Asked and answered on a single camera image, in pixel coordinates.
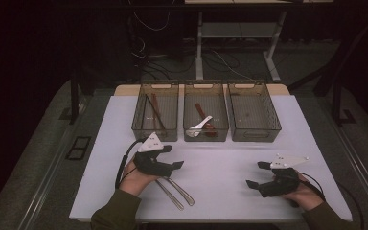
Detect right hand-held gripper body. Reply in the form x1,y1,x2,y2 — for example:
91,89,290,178
258,153,311,198

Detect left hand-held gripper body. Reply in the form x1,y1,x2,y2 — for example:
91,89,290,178
133,132,175,178

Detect white ceramic spoon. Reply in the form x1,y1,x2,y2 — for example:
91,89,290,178
185,115,214,138

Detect transparent brown plastic bin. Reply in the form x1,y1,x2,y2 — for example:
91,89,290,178
227,83,282,143
131,83,180,143
183,83,230,143

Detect brown wooden spoon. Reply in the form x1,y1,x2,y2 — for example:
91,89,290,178
195,103,219,138

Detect person's left hand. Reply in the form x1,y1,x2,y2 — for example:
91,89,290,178
119,158,156,196

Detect person's right hand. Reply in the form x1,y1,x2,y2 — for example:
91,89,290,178
280,172,326,212

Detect white board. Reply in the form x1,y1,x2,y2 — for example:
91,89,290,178
69,95,354,223

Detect metal fork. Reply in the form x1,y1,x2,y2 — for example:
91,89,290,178
154,178,185,211

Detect black metal stand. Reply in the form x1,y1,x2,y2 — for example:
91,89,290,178
58,68,82,126
330,73,358,127

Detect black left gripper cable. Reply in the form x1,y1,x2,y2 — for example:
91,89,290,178
114,137,148,190

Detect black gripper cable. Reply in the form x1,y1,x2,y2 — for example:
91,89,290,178
296,172,365,230
114,137,148,190

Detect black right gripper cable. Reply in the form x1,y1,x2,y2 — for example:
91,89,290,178
296,172,365,230

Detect metal floor rail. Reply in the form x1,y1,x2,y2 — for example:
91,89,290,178
18,127,78,230
336,126,368,219

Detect black floor cable bundle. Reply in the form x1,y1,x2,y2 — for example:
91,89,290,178
138,52,196,81

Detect white floor cable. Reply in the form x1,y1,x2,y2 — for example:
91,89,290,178
212,49,254,81

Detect grey metal desk frame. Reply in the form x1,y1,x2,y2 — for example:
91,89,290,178
184,0,334,83

